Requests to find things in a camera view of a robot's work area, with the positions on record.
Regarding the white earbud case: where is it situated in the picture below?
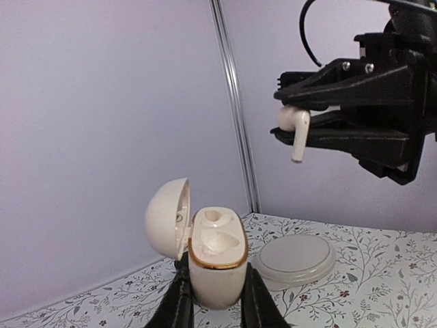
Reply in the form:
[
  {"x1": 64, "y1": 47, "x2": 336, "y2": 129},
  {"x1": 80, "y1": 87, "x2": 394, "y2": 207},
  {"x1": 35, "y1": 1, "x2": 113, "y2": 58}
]
[{"x1": 145, "y1": 178, "x2": 249, "y2": 310}]

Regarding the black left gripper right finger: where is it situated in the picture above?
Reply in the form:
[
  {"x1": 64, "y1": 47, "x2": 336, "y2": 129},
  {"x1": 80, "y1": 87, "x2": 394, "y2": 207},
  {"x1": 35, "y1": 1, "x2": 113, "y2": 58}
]
[{"x1": 240, "y1": 264, "x2": 290, "y2": 328}]

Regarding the floral patterned table mat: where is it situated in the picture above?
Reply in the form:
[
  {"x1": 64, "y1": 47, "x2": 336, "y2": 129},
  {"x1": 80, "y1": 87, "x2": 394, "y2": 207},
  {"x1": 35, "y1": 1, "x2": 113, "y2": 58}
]
[{"x1": 1, "y1": 214, "x2": 436, "y2": 327}]

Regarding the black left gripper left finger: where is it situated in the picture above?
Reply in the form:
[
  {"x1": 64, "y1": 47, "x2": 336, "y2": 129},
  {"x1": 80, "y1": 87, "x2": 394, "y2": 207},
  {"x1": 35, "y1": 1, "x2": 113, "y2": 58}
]
[{"x1": 144, "y1": 267, "x2": 194, "y2": 328}]

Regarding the white earbud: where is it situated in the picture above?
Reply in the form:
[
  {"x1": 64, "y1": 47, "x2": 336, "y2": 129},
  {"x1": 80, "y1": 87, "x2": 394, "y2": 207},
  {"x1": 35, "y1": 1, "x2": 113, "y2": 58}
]
[{"x1": 277, "y1": 106, "x2": 311, "y2": 163}]

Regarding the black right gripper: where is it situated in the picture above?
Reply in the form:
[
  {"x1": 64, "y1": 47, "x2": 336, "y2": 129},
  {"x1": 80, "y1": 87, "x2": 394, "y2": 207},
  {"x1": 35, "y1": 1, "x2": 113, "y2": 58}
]
[{"x1": 274, "y1": 4, "x2": 436, "y2": 185}]

